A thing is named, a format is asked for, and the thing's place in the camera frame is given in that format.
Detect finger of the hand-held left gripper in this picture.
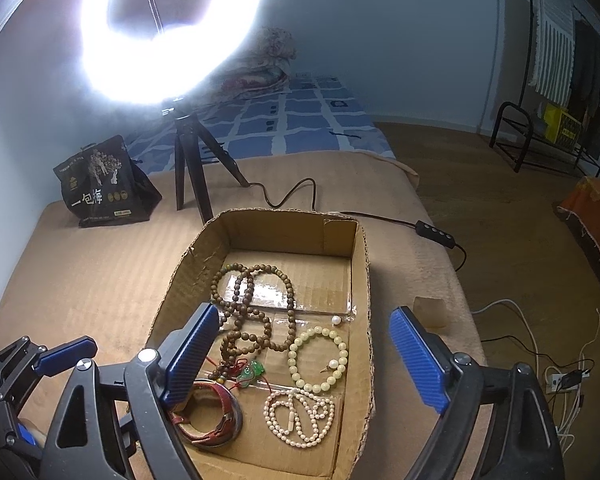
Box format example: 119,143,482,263
0,399,54,462
0,336,99,403

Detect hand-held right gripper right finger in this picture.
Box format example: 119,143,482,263
387,307,566,480

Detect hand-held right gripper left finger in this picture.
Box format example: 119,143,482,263
40,302,221,480

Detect brown wooden bead necklace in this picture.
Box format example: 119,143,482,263
207,262,297,386

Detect red strap watch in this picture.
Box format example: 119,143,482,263
167,381,242,448

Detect green pendant with red cord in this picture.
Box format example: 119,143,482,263
205,357,276,394

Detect cardboard box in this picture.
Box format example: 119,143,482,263
147,208,377,480

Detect pale jade bead bracelet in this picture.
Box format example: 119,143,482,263
287,326,350,394

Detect white pearl necklace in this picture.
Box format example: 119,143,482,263
263,387,337,447

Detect black printed bag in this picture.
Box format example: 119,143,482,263
52,135,164,230

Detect black tripod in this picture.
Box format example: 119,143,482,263
160,102,249,226

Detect orange cloth covered box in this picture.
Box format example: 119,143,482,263
554,176,600,307

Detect black metal rack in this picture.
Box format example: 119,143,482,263
490,101,600,177

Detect blue checkered bedsheet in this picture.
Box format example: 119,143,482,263
125,72,399,171

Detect yellow box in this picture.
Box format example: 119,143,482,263
544,102,584,149

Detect folded floral blankets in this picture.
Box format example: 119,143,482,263
220,27,299,101

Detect dark hanging clothes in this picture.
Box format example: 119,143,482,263
567,19,600,161

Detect white striped hanging cloth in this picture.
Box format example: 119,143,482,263
526,0,577,104

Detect white power strip with cables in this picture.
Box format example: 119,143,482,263
472,299,600,454

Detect black cable with controller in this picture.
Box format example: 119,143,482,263
245,177,469,272

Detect ring light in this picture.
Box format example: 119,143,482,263
77,0,272,107

